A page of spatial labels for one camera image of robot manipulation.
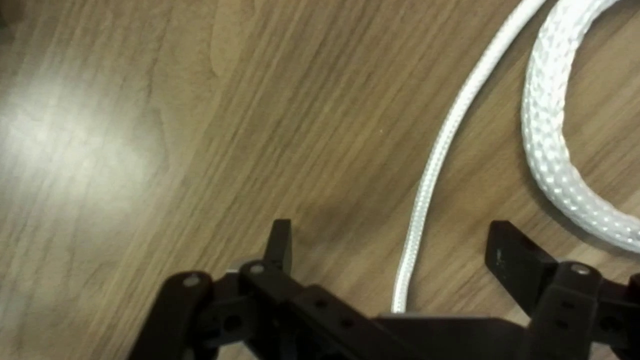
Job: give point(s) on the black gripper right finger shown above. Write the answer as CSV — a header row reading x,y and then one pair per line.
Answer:
x,y
573,313

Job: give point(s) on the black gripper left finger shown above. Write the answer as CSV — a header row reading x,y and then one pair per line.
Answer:
x,y
220,320

